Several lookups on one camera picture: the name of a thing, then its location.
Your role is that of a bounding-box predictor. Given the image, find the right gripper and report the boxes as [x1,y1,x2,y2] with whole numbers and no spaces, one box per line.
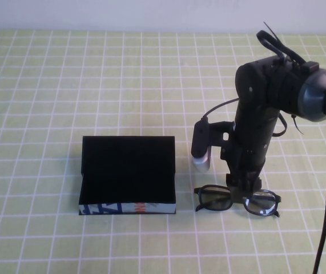
[221,111,280,202]

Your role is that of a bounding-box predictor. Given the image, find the black framed glasses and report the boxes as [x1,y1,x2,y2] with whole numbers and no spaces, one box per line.
[194,184,282,218]

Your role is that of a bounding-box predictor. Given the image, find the black printed glasses case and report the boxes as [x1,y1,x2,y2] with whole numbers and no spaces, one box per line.
[78,135,177,216]

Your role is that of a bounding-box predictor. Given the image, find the black zip tie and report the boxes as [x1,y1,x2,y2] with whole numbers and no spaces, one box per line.
[290,113,305,135]
[263,21,288,57]

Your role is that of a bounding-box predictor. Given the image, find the green white checked tablecloth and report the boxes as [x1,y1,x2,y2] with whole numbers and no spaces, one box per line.
[0,28,326,274]

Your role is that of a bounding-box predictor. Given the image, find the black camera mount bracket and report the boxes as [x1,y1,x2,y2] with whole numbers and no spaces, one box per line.
[208,121,236,149]

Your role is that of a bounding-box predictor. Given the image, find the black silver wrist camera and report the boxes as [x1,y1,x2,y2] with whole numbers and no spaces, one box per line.
[191,119,212,173]

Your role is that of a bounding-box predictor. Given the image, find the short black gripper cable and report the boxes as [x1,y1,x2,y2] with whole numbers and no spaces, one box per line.
[271,111,288,138]

